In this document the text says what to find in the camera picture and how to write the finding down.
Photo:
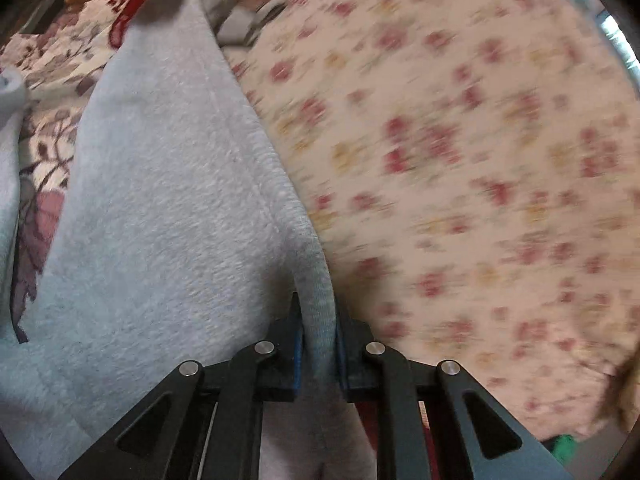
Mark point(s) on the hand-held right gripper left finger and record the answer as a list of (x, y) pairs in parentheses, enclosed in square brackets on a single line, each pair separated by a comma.
[(296, 355)]

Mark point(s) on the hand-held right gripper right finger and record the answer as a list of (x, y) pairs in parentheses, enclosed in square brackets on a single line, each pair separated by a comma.
[(342, 360)]

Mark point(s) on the light grey fleece pants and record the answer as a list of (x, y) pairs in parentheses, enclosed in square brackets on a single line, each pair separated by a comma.
[(165, 240)]

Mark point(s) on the pink floral bed sheet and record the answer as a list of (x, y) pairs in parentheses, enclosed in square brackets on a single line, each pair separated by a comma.
[(450, 170)]

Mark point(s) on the green object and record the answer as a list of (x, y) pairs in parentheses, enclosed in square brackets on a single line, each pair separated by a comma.
[(565, 449)]

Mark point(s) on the grey crumpled cloth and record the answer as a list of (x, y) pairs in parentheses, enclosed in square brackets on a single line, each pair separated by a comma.
[(227, 5)]

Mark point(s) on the red and brown floral blanket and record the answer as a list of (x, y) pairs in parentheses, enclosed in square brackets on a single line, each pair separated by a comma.
[(60, 60)]

